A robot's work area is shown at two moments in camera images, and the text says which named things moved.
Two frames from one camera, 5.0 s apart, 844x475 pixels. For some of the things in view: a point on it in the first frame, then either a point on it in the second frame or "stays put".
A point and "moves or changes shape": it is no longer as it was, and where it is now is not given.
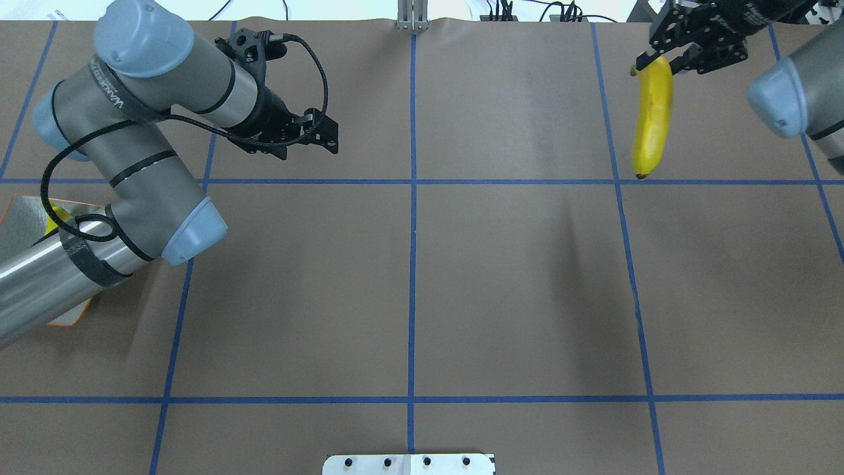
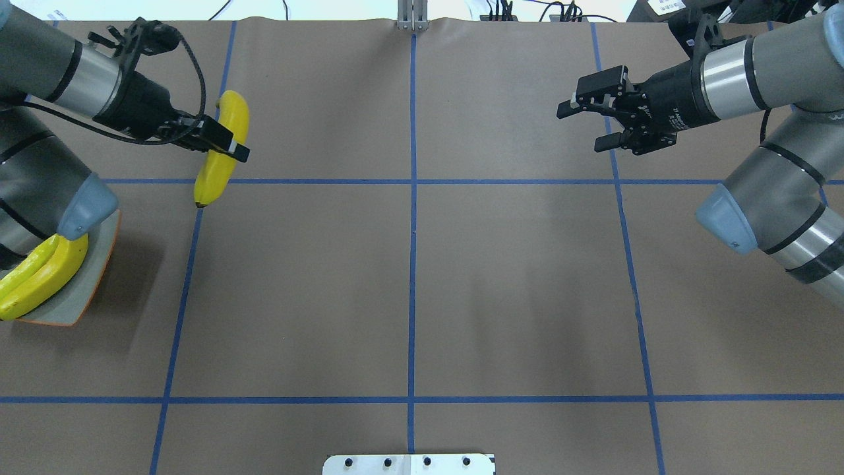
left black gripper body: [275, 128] -> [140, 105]
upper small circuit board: [486, 18] stays put
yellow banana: [655, 88] moves or changes shape
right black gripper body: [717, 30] -> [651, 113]
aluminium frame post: [413, 15] stays put
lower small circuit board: [556, 18] stays put
